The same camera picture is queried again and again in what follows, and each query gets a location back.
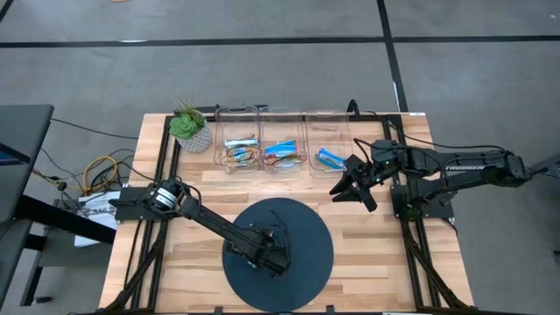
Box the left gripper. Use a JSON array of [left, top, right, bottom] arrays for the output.
[[225, 227, 292, 278]]

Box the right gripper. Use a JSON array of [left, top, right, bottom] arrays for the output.
[[328, 155, 385, 205]]

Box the blue granola bar orange picture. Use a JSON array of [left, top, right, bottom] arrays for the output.
[[263, 139, 298, 157]]

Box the silver and green granola bar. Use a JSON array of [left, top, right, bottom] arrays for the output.
[[223, 136, 260, 149]]

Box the round dark woven placemat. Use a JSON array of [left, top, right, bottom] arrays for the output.
[[221, 197, 335, 313]]

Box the clear plastic bin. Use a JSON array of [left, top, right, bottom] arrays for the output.
[[258, 104, 309, 175], [213, 104, 263, 175], [304, 108, 358, 179]]

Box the succulent in triangle-pattern pot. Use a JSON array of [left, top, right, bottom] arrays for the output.
[[168, 93, 214, 154]]

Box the white printed cardboard box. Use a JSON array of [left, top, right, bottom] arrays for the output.
[[73, 190, 123, 249]]

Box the dark side desk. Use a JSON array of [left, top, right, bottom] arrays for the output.
[[0, 103, 56, 307]]

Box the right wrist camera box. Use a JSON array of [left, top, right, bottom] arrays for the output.
[[359, 192, 378, 214]]

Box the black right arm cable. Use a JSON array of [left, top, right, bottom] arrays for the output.
[[353, 137, 452, 189]]

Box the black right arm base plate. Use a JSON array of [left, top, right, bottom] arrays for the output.
[[390, 183, 459, 221]]

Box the black power cable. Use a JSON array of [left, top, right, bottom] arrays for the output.
[[362, 108, 508, 154]]

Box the black aluminium table frame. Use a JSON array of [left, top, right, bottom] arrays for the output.
[[100, 104, 476, 315]]

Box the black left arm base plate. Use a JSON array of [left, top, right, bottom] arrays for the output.
[[108, 186, 179, 222]]

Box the yellow floor cable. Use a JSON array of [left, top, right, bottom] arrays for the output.
[[81, 155, 119, 196]]

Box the black desk frame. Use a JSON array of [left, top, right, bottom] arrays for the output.
[[12, 194, 117, 307]]

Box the black floor cable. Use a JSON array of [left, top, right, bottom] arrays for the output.
[[48, 116, 139, 141]]

